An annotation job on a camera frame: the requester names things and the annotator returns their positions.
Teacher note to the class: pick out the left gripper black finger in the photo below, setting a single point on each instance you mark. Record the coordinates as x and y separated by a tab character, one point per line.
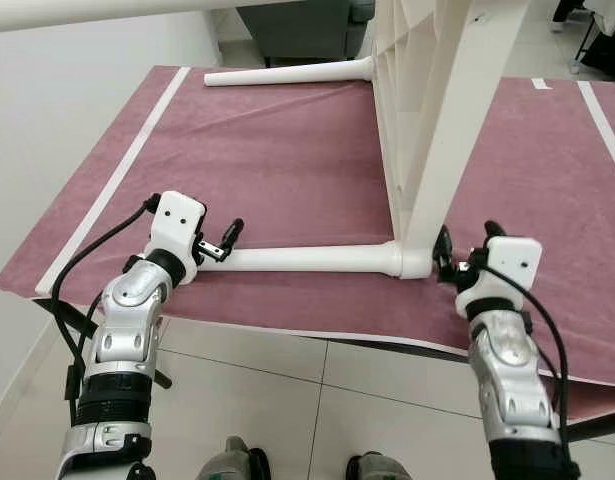
202	220
232	236

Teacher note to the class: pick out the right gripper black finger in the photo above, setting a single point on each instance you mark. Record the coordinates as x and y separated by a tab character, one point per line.
444	252
496	231

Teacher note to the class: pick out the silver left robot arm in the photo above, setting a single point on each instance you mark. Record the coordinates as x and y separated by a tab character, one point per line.
122	330

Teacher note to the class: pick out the short white tape piece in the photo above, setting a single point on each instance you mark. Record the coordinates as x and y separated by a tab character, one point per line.
540	84

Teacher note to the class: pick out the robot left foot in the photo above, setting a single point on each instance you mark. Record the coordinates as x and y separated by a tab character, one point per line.
232	462

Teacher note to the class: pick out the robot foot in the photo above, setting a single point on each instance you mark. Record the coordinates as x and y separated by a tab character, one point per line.
232	462
377	468

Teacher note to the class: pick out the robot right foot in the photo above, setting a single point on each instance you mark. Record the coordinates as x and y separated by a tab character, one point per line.
377	468

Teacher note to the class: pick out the dark grey armchair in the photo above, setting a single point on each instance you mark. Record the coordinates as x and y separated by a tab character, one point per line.
307	30

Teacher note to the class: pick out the clothes rack with garments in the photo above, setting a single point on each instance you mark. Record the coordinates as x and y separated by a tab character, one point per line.
597	30

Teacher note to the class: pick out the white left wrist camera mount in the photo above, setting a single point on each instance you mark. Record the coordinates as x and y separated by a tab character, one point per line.
177	225

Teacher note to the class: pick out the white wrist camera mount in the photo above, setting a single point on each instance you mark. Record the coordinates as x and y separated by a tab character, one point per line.
512	265
177	225

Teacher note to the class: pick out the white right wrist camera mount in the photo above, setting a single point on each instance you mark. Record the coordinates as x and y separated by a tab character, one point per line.
512	265

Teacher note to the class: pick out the black metal table frame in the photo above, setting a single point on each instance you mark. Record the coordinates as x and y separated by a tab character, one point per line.
67	315

